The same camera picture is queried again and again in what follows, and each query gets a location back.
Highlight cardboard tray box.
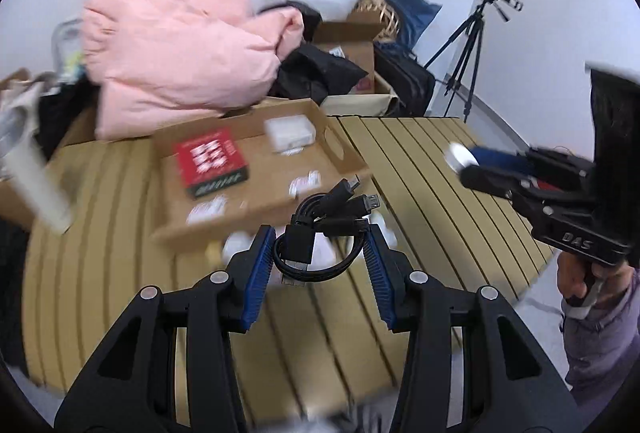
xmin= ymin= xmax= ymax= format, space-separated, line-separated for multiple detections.
xmin=151 ymin=99 xmax=371 ymax=253

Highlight pink puffy duvet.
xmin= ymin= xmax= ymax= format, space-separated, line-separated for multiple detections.
xmin=81 ymin=0 xmax=304 ymax=140

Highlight black cable bundle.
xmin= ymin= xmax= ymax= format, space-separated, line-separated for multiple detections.
xmin=271 ymin=177 xmax=384 ymax=284

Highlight blue cloth bag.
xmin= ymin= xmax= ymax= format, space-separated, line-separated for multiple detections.
xmin=385 ymin=0 xmax=442 ymax=50

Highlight beige fabric cushion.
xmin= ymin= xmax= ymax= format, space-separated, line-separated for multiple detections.
xmin=320 ymin=94 xmax=399 ymax=116

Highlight white round compact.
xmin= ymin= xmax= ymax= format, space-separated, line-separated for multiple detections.
xmin=444 ymin=142 xmax=478 ymax=174

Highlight red box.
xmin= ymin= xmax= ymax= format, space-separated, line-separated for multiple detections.
xmin=174 ymin=127 xmax=248 ymax=199

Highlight purple sweater sleeve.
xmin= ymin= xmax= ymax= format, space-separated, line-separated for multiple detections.
xmin=563 ymin=271 xmax=639 ymax=420

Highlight black suitcase bag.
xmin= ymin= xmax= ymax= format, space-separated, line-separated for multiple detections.
xmin=373 ymin=42 xmax=436 ymax=116

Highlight person's right hand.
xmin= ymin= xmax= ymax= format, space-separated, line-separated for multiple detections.
xmin=558 ymin=252 xmax=634 ymax=309

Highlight black camera tripod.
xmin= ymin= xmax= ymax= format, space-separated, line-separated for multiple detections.
xmin=424 ymin=0 xmax=489 ymax=122

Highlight translucent cotton swab box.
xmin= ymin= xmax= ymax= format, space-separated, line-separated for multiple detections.
xmin=264 ymin=114 xmax=316 ymax=153

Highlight beige clothes pile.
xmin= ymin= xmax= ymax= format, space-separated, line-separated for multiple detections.
xmin=1 ymin=69 xmax=61 ymax=135

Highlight large cardboard box left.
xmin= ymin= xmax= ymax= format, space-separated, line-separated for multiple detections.
xmin=34 ymin=74 xmax=100 ymax=162

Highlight wooden slat folding table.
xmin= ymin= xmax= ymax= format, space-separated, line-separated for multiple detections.
xmin=22 ymin=108 xmax=550 ymax=432

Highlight black jacket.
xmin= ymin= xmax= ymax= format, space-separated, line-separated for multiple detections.
xmin=268 ymin=44 xmax=368 ymax=106

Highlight white thermos bottle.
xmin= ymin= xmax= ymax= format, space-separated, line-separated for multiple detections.
xmin=1 ymin=107 xmax=73 ymax=235

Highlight cardboard box rear right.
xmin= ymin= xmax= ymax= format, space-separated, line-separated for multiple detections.
xmin=311 ymin=17 xmax=384 ymax=94

